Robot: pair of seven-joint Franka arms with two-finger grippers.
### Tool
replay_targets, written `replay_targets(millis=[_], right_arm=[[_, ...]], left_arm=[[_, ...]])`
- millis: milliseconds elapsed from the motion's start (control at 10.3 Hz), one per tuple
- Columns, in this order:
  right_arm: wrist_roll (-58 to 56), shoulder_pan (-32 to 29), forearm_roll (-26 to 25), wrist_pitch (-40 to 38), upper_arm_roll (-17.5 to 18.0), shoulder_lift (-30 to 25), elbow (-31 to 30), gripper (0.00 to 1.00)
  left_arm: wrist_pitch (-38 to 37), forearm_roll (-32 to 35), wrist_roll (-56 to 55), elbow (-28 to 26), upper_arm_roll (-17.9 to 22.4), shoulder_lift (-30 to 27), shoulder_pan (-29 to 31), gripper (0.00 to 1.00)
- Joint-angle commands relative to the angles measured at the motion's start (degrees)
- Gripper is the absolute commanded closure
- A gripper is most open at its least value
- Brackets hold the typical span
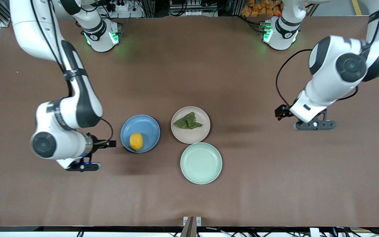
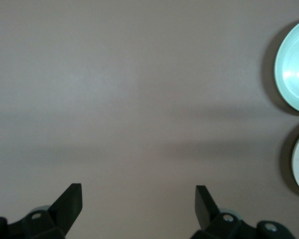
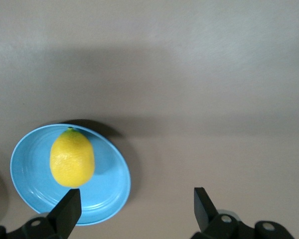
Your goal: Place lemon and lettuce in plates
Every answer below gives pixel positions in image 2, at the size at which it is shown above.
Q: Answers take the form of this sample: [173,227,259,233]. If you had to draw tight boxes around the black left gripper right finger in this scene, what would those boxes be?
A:
[191,185,296,239]

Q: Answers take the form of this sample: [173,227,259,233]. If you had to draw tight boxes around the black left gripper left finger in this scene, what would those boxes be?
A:
[0,183,83,239]

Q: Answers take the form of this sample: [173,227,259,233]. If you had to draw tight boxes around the mint green round plate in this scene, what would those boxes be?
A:
[274,16,299,116]

